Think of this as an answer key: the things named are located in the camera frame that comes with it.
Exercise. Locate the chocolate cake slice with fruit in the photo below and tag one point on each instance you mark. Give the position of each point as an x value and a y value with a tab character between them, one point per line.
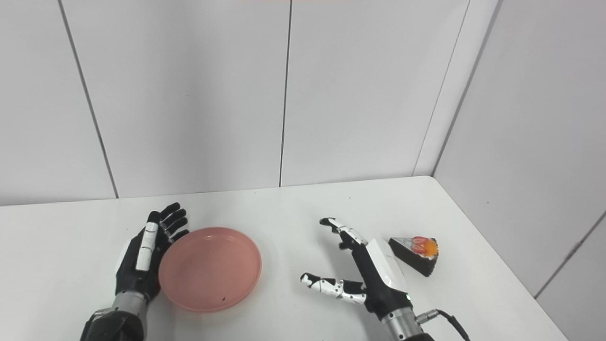
416	260

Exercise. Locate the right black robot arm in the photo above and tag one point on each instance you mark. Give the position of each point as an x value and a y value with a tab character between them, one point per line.
402	327

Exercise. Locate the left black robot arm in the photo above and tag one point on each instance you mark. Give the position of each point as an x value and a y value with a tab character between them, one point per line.
116	324

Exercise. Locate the pink round plate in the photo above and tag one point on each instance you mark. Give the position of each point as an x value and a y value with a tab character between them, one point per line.
210	270

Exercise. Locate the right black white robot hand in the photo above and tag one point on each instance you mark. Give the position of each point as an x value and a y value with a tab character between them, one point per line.
381	279

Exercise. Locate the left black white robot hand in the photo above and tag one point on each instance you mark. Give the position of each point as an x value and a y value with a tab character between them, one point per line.
132	277

